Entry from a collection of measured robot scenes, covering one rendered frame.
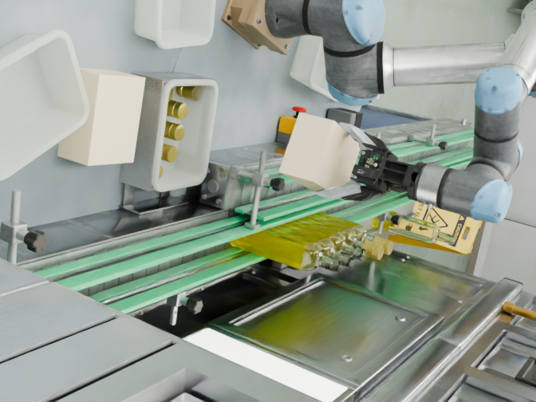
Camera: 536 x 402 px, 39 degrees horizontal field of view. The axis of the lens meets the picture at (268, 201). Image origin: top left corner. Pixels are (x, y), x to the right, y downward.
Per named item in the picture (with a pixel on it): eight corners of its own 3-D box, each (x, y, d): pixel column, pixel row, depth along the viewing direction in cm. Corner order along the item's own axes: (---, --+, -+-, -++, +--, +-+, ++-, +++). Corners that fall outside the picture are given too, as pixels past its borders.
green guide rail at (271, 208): (234, 211, 166) (264, 222, 162) (234, 207, 165) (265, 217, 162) (468, 148, 313) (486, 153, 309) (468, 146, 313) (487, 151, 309)
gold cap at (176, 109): (162, 98, 152) (179, 103, 150) (173, 98, 155) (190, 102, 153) (159, 116, 153) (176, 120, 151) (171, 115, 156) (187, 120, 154)
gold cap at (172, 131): (159, 120, 153) (175, 124, 151) (169, 119, 156) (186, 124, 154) (156, 137, 154) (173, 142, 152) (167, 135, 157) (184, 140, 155)
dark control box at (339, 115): (321, 134, 223) (347, 140, 219) (326, 108, 221) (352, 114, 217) (334, 132, 230) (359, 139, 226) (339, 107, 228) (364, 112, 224)
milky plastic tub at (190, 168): (120, 183, 151) (153, 194, 147) (132, 71, 145) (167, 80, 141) (174, 173, 165) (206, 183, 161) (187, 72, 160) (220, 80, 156)
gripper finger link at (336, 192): (305, 186, 142) (351, 170, 138) (317, 193, 147) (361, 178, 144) (309, 202, 141) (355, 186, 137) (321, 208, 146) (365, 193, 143)
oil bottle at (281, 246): (229, 245, 169) (311, 274, 159) (232, 222, 167) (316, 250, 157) (242, 240, 173) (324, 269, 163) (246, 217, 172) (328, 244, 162)
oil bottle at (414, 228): (371, 226, 242) (448, 250, 230) (374, 210, 241) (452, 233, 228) (378, 223, 247) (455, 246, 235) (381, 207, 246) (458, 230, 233)
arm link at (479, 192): (513, 206, 133) (496, 235, 128) (454, 190, 139) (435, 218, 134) (517, 171, 128) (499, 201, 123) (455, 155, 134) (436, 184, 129)
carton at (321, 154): (299, 112, 143) (333, 120, 139) (329, 135, 157) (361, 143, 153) (278, 171, 142) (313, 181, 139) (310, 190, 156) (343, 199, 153)
